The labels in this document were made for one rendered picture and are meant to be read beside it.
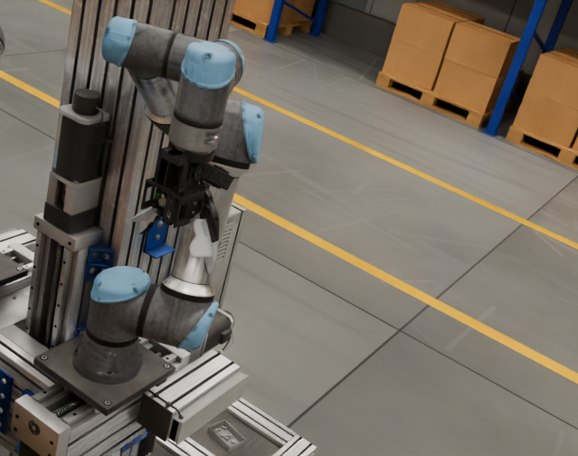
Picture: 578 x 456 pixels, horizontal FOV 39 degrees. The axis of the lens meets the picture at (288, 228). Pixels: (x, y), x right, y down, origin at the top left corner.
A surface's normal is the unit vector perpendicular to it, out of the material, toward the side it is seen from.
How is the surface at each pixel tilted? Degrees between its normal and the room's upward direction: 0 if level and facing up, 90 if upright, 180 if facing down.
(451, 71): 90
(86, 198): 90
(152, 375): 0
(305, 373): 0
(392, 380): 0
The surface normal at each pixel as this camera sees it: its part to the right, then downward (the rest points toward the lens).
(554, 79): -0.54, 0.25
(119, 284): 0.12, -0.90
